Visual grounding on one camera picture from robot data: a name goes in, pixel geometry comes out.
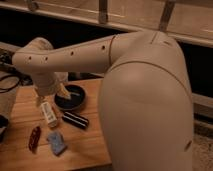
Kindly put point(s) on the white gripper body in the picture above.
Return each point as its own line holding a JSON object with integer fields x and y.
{"x": 46, "y": 83}

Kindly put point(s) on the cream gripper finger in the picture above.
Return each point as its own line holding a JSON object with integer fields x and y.
{"x": 39, "y": 100}
{"x": 63, "y": 92}

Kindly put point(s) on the white squeeze bottle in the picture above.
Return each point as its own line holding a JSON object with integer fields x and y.
{"x": 49, "y": 114}

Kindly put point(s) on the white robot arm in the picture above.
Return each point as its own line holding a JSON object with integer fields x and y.
{"x": 145, "y": 101}

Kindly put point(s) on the dark ceramic bowl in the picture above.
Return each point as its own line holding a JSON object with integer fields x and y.
{"x": 77, "y": 98}

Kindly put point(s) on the translucent plastic cup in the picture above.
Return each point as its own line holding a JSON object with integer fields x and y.
{"x": 63, "y": 77}

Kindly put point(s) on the dark object at left edge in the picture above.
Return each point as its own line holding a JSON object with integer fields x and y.
{"x": 3, "y": 126}

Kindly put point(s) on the blue sponge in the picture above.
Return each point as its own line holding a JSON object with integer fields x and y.
{"x": 56, "y": 141}

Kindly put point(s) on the middle metal bracket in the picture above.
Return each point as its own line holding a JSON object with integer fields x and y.
{"x": 103, "y": 11}

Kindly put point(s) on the right metal bracket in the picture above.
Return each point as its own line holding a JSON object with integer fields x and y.
{"x": 166, "y": 15}

